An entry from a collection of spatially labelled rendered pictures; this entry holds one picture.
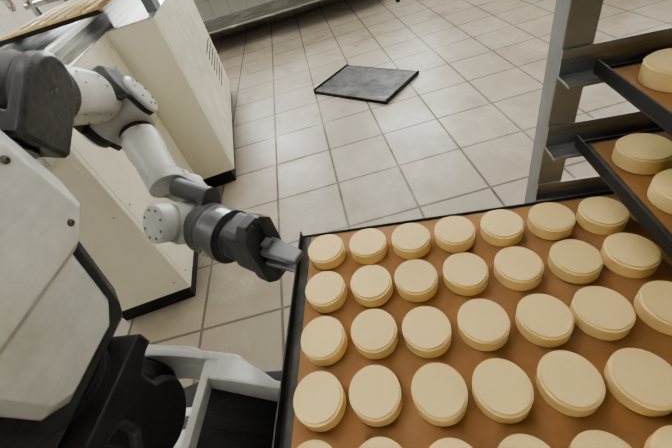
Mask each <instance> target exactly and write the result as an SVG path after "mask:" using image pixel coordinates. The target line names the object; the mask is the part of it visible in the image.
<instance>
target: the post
mask: <svg viewBox="0 0 672 448"><path fill-rule="evenodd" d="M603 1H604V0H556V4H555V10H554V16H553V23H552V29H551V36H550V42H549V48H548V55H547V61H546V68H545V74H544V80H543V87H542V93H541V99H540V106H539V112H538V119H537V125H536V131H535V138H534V144H533V151H532V157H531V163H530V170H529V176H528V183H527V189H526V195H525V202H524V203H531V202H535V195H536V189H537V184H541V183H547V182H554V181H561V179H562V174H563V170H564V166H565V162H566V159H563V160H557V161H554V160H553V159H552V157H551V156H550V155H549V153H548V152H547V151H546V149H545V148H544V145H545V139H546V134H547V128H548V126H552V125H557V124H563V123H569V122H574V121H575V119H576V115H577V111H578V107H579V103H580V98H581V94H582V90H583V87H580V88H574V89H568V88H567V87H566V86H565V85H564V84H563V83H562V82H561V81H560V80H559V79H558V78H557V73H558V68H559V62H560V57H561V51H562V49H566V48H571V47H576V46H581V45H585V44H590V43H594V39H595V35H596V31H597V26H598V22H599V18H600V14H601V10H602V5H603Z"/></svg>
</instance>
